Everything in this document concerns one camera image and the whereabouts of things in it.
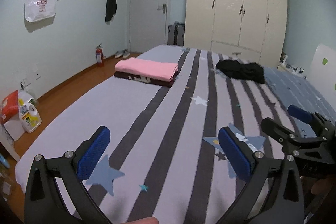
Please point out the grey suitcase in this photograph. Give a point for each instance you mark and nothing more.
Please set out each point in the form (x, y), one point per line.
(176, 33)

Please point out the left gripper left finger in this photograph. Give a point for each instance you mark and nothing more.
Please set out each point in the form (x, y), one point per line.
(43, 200)

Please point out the white box on floor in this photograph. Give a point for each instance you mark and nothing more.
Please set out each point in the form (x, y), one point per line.
(14, 127)

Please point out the blue star bed quilt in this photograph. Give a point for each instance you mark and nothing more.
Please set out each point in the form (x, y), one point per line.
(287, 89)

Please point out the pink printed sweatshirt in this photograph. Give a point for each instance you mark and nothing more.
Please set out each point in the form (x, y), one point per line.
(147, 68)

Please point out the cream wardrobe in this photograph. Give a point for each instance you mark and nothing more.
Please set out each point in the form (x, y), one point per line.
(252, 30)

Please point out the white detergent bottle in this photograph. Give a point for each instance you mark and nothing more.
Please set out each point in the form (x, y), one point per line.
(28, 113)

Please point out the person's right hand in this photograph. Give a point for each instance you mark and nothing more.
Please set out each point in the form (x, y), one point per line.
(322, 186)

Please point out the red fire extinguisher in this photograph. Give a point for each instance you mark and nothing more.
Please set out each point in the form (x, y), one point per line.
(99, 56)

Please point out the white headboard with green stickers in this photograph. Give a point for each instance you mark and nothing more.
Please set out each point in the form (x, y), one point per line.
(322, 73)

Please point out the black garment on bed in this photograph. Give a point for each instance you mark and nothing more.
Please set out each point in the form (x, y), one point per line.
(235, 70)

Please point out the black clothing hanging on wall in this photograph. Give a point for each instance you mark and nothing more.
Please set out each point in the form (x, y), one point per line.
(110, 11)

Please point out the grey striped bed sheet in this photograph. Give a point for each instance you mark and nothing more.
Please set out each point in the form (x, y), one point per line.
(162, 159)

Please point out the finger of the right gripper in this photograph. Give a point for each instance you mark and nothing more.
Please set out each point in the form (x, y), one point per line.
(316, 121)
(282, 135)

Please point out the white shopping bag on wall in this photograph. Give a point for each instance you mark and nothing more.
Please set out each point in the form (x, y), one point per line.
(37, 10)

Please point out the red plastic package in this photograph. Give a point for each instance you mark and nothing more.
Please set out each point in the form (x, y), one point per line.
(9, 107)

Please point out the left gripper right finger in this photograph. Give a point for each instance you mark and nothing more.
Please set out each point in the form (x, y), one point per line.
(284, 202)

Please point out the pair of grey shoes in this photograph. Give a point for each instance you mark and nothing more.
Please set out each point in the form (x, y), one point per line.
(123, 54)

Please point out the dark red folded garment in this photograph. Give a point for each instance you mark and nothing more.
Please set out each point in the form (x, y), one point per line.
(146, 80)

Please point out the white door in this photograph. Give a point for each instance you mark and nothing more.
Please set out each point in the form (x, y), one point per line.
(147, 24)

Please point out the person's left hand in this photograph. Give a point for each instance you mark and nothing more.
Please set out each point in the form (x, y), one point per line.
(148, 220)

